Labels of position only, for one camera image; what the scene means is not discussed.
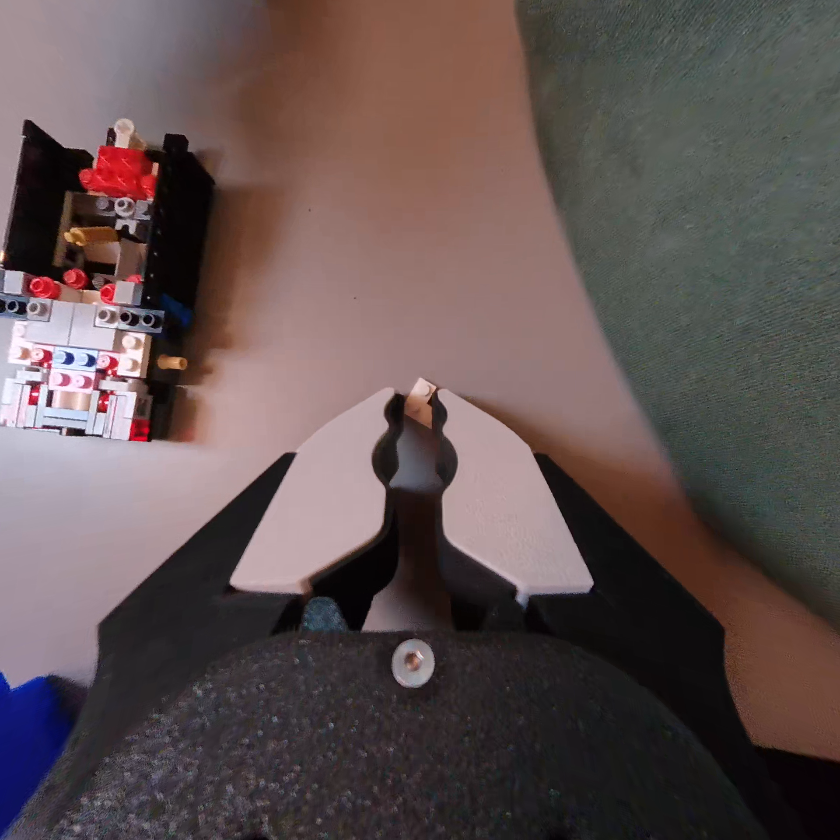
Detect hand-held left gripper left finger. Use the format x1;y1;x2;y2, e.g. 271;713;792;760
231;388;410;620

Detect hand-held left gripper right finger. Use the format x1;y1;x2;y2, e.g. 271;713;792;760
427;389;594;623

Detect small pale lego piece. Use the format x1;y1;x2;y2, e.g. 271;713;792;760
406;378;441;429

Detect partly built lego car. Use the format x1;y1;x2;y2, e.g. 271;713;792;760
0;117;216;446

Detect blue plastic bin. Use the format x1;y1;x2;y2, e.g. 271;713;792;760
0;671;82;840

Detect person's green sweatshirt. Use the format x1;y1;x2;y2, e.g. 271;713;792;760
516;0;840;634

